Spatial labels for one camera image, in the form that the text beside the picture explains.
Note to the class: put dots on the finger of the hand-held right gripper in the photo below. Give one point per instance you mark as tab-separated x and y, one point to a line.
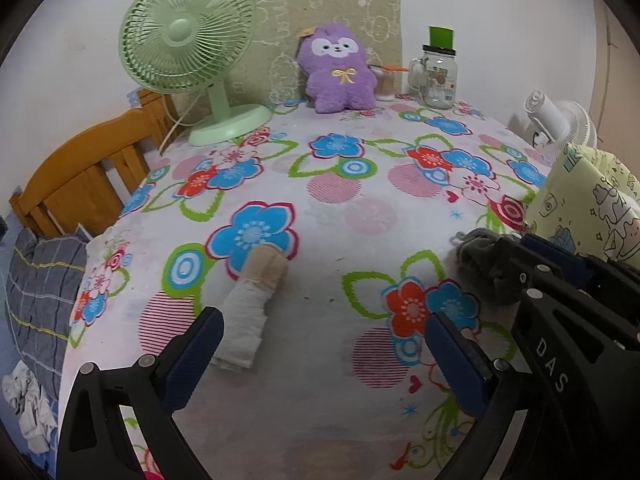
555	255
535	272

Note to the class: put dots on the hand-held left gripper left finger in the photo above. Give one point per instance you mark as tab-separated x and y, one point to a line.
192	360

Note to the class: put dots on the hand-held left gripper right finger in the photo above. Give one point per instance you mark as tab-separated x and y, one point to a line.
457	360

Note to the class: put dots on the grey cloth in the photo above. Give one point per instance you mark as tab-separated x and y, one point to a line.
480	265

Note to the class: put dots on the white and beige sock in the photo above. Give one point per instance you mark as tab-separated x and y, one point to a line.
245	310

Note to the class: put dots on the yellow patterned storage box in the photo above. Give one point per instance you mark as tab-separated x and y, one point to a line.
600	195

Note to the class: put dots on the white fan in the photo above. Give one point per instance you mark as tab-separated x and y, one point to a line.
570	125

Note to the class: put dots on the floral tablecloth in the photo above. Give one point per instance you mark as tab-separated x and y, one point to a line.
325	270

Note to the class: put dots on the white crumpled cloth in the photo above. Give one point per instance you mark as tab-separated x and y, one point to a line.
30	400

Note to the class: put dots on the grey plaid pillow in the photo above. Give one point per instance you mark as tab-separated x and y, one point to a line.
40	290

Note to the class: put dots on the beige door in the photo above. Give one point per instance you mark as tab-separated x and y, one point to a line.
620	85

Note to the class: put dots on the glass jar with green lid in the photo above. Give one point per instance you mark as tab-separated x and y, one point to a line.
440	85

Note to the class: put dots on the wooden bed headboard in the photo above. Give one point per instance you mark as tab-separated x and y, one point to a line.
75	170

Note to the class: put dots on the small clear jar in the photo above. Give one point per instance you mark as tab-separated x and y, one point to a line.
385	85

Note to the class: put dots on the blue sticker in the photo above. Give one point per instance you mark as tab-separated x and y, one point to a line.
134	96

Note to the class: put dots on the purple plush toy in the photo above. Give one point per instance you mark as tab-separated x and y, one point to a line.
340	85

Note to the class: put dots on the green table fan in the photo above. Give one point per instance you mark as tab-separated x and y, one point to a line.
187	30

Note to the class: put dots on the olive patterned board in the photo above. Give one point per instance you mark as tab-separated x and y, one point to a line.
280	15

